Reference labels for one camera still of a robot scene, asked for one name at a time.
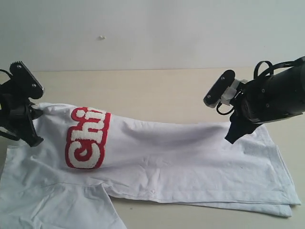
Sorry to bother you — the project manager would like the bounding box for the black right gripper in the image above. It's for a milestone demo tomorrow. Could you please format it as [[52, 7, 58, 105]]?
[[225, 86, 262, 144]]

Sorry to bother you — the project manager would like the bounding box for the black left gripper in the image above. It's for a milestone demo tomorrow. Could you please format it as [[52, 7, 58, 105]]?
[[0, 80, 45, 147]]

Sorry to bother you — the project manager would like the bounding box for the white t-shirt red lettering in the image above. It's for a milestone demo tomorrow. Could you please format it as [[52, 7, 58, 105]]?
[[0, 103, 300, 229]]

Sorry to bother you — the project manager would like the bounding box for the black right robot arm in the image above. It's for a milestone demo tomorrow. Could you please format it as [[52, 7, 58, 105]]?
[[225, 57, 305, 144]]

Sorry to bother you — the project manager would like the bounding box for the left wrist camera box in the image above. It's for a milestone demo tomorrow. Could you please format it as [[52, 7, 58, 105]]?
[[10, 61, 44, 99]]

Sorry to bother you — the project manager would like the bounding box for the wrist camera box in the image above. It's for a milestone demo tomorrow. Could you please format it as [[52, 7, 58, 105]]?
[[203, 70, 235, 108], [10, 61, 44, 99]]

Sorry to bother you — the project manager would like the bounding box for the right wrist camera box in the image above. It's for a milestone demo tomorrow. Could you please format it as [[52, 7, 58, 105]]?
[[203, 70, 235, 108]]

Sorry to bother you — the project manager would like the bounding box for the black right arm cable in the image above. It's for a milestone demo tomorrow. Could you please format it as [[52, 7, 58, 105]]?
[[215, 60, 305, 115]]

